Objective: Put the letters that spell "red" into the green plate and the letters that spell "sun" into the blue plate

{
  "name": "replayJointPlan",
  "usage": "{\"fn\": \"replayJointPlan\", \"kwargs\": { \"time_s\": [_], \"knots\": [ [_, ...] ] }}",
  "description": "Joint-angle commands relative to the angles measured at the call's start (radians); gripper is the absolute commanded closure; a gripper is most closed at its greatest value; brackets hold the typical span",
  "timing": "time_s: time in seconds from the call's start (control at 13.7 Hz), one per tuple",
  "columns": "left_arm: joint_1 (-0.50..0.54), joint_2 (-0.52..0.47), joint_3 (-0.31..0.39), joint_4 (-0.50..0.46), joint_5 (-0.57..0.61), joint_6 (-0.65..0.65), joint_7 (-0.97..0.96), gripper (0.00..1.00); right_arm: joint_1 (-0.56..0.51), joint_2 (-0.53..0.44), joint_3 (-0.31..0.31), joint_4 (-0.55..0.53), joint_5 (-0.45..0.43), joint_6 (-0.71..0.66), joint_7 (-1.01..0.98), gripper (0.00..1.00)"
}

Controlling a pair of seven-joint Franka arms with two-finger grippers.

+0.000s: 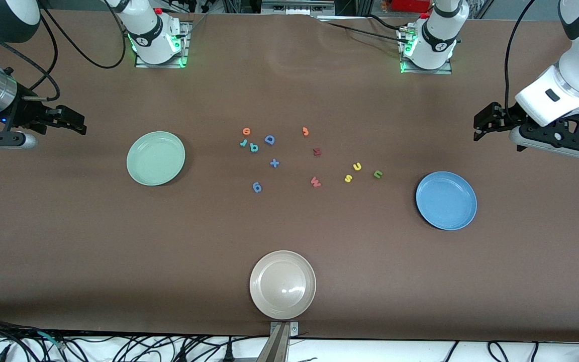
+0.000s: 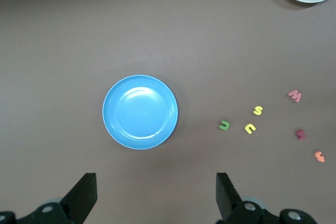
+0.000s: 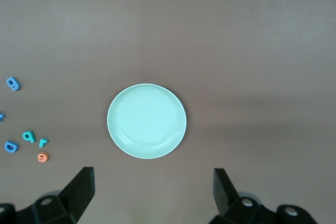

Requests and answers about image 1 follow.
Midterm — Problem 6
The teal cable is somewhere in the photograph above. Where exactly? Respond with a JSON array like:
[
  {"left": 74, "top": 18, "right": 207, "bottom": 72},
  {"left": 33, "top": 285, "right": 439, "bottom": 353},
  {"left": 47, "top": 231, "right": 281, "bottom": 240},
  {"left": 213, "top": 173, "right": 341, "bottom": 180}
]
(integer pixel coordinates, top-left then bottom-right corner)
[{"left": 36, "top": 329, "right": 66, "bottom": 350}]

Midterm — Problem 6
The red box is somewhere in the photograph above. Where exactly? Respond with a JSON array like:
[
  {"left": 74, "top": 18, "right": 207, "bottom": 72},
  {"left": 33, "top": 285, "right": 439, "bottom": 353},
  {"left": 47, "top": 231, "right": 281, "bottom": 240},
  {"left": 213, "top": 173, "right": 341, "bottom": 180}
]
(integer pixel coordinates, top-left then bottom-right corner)
[{"left": 390, "top": 0, "right": 432, "bottom": 13}]

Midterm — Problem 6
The brown table cover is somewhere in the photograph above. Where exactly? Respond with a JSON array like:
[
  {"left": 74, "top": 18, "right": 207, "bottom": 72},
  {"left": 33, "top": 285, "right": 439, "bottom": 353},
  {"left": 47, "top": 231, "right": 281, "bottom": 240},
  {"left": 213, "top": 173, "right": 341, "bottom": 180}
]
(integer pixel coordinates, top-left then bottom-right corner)
[{"left": 0, "top": 9, "right": 579, "bottom": 343}]

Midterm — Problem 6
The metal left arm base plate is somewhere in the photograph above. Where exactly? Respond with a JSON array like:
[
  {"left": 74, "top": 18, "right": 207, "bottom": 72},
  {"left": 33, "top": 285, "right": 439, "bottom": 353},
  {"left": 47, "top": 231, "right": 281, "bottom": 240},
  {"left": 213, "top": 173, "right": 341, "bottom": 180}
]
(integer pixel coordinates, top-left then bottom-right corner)
[{"left": 399, "top": 28, "right": 453, "bottom": 75}]

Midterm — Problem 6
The aluminium frame rail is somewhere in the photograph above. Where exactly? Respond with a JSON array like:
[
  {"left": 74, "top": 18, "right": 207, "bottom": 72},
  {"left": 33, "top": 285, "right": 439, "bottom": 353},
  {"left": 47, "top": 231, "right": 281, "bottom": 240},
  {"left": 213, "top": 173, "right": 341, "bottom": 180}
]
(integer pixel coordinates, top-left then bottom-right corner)
[{"left": 261, "top": 0, "right": 336, "bottom": 15}]

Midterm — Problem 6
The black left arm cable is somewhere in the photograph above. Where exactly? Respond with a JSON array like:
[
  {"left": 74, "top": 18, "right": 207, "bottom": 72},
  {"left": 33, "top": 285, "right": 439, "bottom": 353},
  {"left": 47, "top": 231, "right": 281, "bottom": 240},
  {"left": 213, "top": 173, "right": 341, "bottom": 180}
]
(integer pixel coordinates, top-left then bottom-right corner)
[{"left": 505, "top": 0, "right": 536, "bottom": 121}]

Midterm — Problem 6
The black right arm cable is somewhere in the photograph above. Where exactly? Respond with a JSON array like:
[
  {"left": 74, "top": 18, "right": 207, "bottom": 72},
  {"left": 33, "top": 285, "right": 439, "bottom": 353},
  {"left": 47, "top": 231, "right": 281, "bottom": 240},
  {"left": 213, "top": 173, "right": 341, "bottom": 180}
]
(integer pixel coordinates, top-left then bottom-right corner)
[{"left": 0, "top": 0, "right": 127, "bottom": 101}]

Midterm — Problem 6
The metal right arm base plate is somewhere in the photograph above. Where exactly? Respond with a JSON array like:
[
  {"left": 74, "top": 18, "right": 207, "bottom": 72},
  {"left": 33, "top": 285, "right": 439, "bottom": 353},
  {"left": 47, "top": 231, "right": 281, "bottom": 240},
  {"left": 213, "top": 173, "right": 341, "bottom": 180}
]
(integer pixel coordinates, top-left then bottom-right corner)
[{"left": 135, "top": 20, "right": 190, "bottom": 68}]

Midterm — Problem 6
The aluminium camera mount post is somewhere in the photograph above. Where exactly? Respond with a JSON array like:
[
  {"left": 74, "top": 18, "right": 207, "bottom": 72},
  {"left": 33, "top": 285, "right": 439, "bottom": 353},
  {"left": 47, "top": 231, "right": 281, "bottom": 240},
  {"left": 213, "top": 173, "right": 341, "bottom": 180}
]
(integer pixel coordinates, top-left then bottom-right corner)
[{"left": 257, "top": 321, "right": 300, "bottom": 362}]

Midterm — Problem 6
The thin black table cable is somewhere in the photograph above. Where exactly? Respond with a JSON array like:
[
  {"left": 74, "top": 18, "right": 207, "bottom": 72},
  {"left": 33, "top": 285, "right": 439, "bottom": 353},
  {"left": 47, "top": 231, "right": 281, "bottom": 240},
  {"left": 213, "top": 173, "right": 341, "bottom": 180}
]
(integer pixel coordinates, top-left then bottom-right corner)
[
  {"left": 327, "top": 21, "right": 406, "bottom": 43},
  {"left": 367, "top": 14, "right": 407, "bottom": 32}
]

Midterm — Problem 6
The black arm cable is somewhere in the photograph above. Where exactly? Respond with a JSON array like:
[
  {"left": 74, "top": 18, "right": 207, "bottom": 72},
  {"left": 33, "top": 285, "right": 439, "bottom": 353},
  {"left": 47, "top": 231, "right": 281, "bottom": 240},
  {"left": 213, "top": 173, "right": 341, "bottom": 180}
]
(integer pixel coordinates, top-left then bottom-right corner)
[
  {"left": 0, "top": 0, "right": 127, "bottom": 101},
  {"left": 505, "top": 0, "right": 536, "bottom": 121}
]

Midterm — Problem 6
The pale green plate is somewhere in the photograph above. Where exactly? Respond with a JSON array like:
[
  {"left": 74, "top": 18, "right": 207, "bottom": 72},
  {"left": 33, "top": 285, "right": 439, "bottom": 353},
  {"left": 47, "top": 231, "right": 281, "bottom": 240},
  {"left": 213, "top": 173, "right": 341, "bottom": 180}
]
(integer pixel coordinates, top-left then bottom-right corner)
[{"left": 126, "top": 131, "right": 186, "bottom": 187}]

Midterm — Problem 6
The blue plate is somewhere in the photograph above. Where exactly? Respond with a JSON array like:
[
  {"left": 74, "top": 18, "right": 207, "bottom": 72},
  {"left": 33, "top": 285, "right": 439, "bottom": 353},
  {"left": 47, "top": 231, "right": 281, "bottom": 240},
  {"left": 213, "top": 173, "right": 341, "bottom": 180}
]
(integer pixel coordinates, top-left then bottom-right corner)
[{"left": 416, "top": 171, "right": 477, "bottom": 231}]

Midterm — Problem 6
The beige plate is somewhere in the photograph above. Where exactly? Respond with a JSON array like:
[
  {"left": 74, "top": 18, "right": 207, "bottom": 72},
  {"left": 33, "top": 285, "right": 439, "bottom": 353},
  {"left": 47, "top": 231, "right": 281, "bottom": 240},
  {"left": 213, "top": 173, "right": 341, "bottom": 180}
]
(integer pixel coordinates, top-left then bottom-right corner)
[{"left": 249, "top": 250, "right": 317, "bottom": 320}]

